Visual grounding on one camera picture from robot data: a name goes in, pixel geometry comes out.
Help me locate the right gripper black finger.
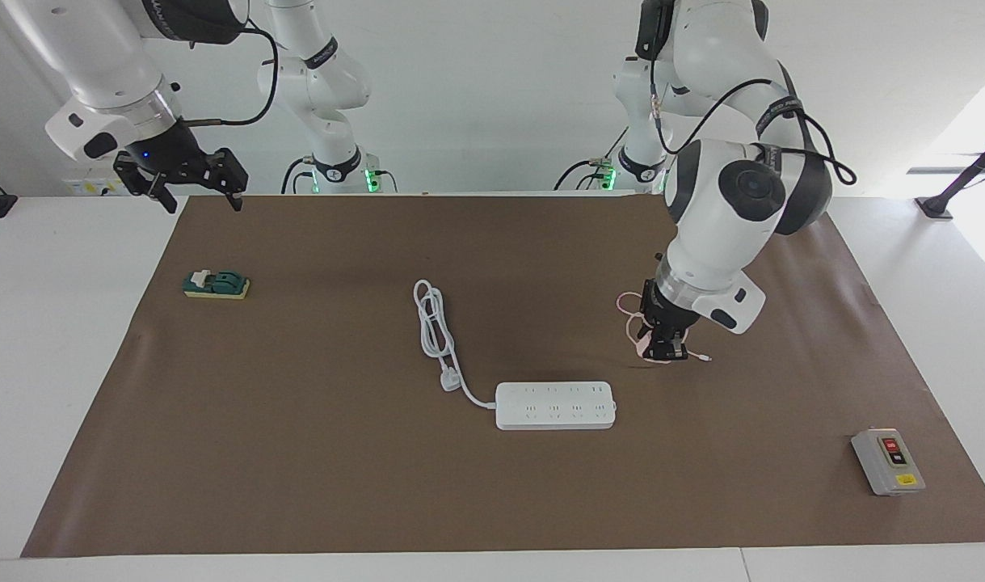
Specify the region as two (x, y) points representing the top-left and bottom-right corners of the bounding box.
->
(113, 152), (179, 215)
(201, 147), (250, 213)

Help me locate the white power strip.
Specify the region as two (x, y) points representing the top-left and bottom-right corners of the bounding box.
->
(495, 382), (617, 431)

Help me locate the white box with yellow labels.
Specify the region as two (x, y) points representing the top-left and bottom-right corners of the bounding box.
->
(62, 176), (129, 198)

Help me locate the brown paper mat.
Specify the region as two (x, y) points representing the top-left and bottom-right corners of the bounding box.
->
(21, 192), (985, 559)

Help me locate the tall black stand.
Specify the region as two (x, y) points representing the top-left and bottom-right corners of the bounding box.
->
(916, 129), (985, 221)

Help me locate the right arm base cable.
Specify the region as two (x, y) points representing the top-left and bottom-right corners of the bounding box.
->
(280, 157), (314, 195)

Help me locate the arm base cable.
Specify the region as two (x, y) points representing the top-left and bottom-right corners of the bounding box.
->
(280, 157), (314, 195)
(553, 121), (632, 193)

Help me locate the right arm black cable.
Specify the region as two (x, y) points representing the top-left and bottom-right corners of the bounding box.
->
(181, 18), (280, 129)

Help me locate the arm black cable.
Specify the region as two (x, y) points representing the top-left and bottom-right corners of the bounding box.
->
(181, 18), (280, 129)
(649, 77), (857, 188)

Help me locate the green knife switch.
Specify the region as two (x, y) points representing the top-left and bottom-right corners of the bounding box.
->
(183, 268), (251, 301)

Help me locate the left arm base cable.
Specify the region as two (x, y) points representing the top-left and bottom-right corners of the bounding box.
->
(553, 121), (632, 193)

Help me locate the white power strip cord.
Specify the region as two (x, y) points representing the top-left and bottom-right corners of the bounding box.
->
(413, 279), (499, 410)

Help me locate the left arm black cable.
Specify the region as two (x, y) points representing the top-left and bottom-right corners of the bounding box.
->
(649, 77), (857, 188)

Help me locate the grey push-button switch box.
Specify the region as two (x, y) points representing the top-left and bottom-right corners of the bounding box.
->
(851, 428), (927, 496)

